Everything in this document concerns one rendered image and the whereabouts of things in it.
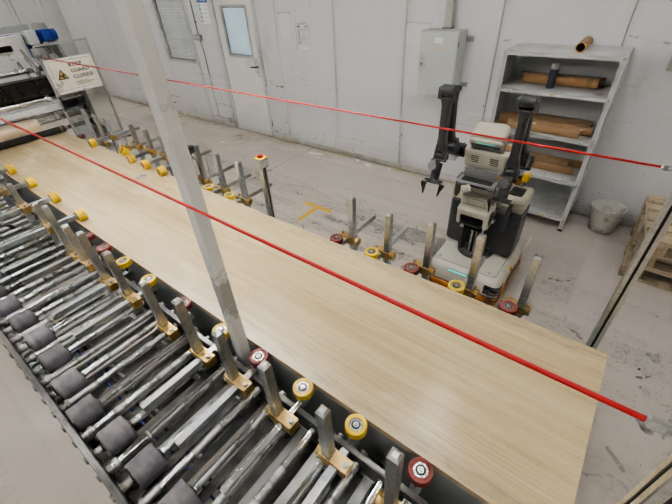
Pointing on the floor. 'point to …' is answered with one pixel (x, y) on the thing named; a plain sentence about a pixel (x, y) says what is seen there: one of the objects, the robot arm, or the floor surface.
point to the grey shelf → (555, 193)
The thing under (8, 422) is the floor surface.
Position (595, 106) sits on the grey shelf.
